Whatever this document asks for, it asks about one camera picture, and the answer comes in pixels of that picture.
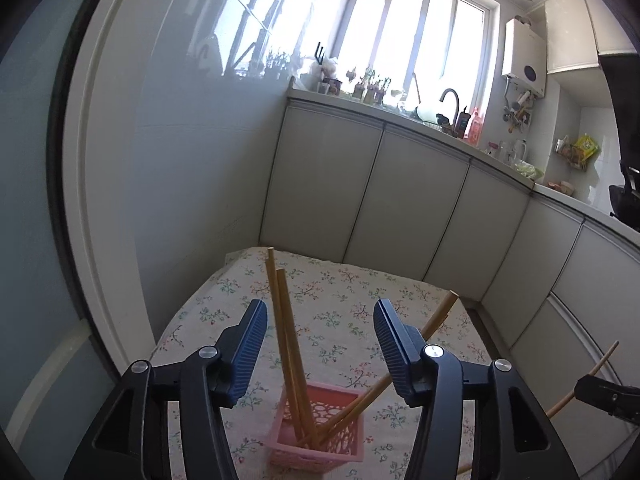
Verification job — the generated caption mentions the wooden chopstick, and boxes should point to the wooden chopstick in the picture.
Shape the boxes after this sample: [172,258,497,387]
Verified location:
[265,247,303,442]
[296,290,459,448]
[456,340,621,476]
[277,268,320,450]

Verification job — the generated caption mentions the white kitchen cabinets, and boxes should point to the white kitchen cabinets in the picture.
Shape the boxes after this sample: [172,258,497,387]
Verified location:
[259,90,639,404]

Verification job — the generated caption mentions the curved kitchen faucet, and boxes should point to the curved kitchen faucet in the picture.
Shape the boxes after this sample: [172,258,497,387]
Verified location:
[438,88,460,127]

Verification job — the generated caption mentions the pink perforated utensil basket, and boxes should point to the pink perforated utensil basket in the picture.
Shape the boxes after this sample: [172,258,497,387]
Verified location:
[266,382,364,474]

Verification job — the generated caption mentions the black wok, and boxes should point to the black wok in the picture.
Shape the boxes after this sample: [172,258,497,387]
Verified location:
[608,162,640,232]

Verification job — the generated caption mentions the floral tablecloth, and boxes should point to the floral tablecloth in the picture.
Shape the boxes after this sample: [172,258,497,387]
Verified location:
[150,246,494,480]

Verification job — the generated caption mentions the yellow snack bag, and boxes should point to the yellow snack bag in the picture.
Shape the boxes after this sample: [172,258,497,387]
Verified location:
[574,134,600,160]

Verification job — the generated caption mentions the white kettle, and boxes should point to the white kettle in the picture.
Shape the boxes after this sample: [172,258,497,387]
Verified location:
[512,139,527,165]

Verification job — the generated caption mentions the white water heater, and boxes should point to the white water heater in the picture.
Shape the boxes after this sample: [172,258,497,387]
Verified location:
[501,18,547,98]

